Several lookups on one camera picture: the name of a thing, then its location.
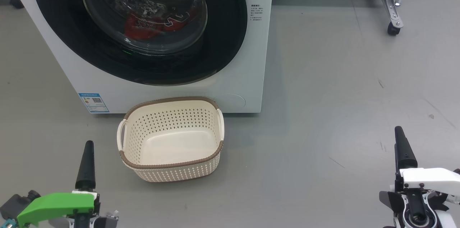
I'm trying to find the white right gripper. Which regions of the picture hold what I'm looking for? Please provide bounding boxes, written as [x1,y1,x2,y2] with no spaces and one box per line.
[379,126,460,228]

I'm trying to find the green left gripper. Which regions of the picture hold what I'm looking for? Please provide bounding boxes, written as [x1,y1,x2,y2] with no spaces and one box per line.
[16,140,120,228]

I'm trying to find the red basketball shorts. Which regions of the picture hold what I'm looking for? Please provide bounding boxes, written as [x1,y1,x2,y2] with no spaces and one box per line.
[124,14,163,41]

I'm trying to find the cream perforated laundry basket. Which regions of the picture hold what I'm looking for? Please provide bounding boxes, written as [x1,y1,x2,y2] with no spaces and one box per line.
[116,96,225,183]

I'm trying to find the white front-load washing machine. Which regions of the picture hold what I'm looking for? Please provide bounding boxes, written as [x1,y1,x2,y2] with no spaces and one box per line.
[0,0,275,114]

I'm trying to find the blue energy label sticker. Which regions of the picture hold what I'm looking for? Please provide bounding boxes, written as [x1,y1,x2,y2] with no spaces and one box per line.
[78,93,110,113]

